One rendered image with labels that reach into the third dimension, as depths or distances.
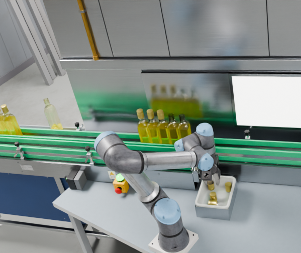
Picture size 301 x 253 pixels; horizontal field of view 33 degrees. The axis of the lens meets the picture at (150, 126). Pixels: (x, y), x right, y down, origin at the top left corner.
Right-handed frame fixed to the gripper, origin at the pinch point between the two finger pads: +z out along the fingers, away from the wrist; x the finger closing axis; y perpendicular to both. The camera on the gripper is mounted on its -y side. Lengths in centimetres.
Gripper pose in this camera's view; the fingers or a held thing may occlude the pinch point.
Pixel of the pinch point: (211, 183)
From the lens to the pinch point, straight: 259.5
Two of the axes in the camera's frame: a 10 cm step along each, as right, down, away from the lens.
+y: 2.7, -6.2, 7.4
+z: 1.8, 7.9, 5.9
